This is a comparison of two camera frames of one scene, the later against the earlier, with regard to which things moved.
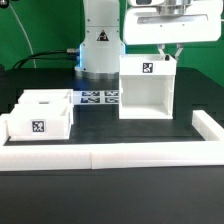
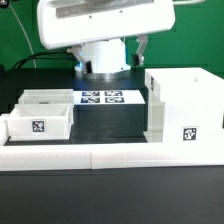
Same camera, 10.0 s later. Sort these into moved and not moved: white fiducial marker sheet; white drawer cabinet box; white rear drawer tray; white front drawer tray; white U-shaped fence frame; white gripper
Moved: white drawer cabinet box; white gripper
Not moved: white rear drawer tray; white front drawer tray; white U-shaped fence frame; white fiducial marker sheet
